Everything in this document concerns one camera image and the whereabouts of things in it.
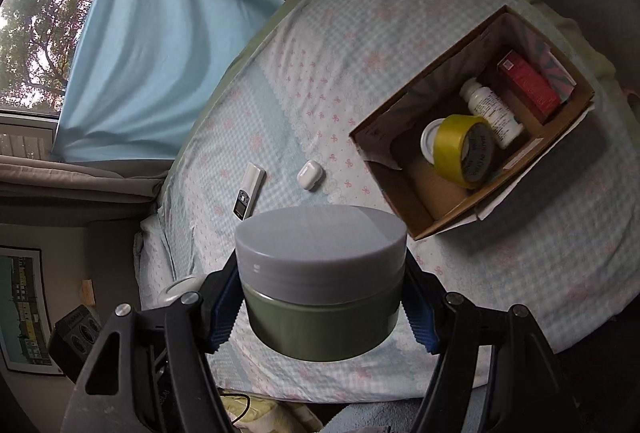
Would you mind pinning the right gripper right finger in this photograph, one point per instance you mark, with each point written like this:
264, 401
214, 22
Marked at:
525, 392

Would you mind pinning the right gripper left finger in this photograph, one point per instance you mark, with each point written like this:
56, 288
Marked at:
148, 371

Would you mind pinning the pale green cream jar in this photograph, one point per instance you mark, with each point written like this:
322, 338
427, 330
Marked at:
322, 283

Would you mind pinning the white remote control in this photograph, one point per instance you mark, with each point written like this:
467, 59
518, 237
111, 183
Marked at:
250, 187

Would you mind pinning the yellow tape roll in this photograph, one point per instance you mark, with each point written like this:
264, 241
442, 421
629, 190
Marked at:
464, 149

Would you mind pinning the white earbuds case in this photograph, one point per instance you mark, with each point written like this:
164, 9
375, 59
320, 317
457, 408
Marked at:
310, 175

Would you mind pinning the white pill bottle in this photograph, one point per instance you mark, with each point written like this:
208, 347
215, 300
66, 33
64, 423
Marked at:
485, 103

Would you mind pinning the green jar white lid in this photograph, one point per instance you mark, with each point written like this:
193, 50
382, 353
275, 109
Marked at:
427, 140

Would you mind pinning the red carton box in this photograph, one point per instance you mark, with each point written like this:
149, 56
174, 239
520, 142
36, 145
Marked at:
531, 88

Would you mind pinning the left brown curtain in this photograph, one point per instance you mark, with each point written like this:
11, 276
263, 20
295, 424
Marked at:
119, 181

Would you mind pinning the open cardboard box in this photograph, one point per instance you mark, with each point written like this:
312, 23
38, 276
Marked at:
389, 139

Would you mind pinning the checked floral bed sheet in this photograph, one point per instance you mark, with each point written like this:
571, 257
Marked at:
331, 98

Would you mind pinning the light blue hanging cloth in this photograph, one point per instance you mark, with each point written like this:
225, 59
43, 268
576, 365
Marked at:
143, 71

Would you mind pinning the framed wall picture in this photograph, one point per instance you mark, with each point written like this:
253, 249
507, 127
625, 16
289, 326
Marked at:
25, 321

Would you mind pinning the window with frame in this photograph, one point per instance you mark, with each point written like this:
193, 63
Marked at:
38, 42

